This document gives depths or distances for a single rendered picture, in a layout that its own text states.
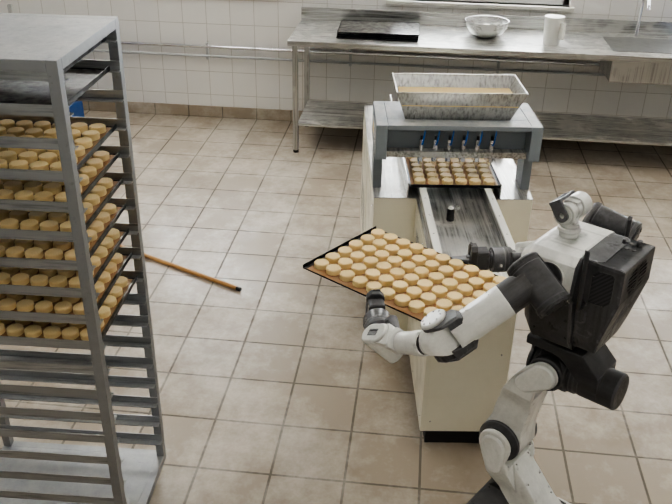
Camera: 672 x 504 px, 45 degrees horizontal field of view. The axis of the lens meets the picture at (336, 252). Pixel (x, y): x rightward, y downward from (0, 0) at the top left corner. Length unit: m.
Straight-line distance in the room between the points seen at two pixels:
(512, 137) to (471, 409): 1.20
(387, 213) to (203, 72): 3.74
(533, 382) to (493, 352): 0.79
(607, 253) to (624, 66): 4.16
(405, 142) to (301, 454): 1.42
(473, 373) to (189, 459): 1.22
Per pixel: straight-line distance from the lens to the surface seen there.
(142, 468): 3.28
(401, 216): 3.70
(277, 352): 4.05
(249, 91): 7.09
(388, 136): 3.63
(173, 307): 4.46
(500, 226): 3.33
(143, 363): 3.04
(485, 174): 3.76
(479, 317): 2.12
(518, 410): 2.65
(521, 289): 2.13
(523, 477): 2.81
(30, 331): 2.61
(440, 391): 3.37
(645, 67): 6.39
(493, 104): 3.60
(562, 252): 2.25
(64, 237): 2.34
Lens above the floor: 2.36
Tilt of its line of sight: 29 degrees down
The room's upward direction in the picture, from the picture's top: 1 degrees clockwise
